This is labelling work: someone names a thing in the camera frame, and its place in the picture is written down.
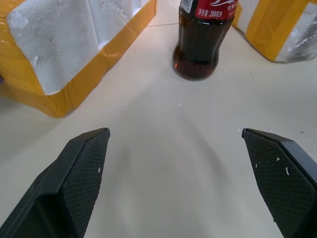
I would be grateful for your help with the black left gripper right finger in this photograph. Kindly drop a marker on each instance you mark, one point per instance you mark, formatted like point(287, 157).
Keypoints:
point(284, 183)

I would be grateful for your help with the cola bottle with red label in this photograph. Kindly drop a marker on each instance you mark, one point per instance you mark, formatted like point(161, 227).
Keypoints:
point(198, 42)

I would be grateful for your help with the yellow-taped foam box left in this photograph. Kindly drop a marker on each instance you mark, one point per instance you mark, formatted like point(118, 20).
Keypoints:
point(62, 49)

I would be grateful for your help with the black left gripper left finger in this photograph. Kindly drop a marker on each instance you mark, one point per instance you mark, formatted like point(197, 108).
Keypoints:
point(74, 183)

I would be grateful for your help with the white foam box with yellow tape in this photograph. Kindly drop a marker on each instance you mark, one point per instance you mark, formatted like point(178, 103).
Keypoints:
point(277, 27)

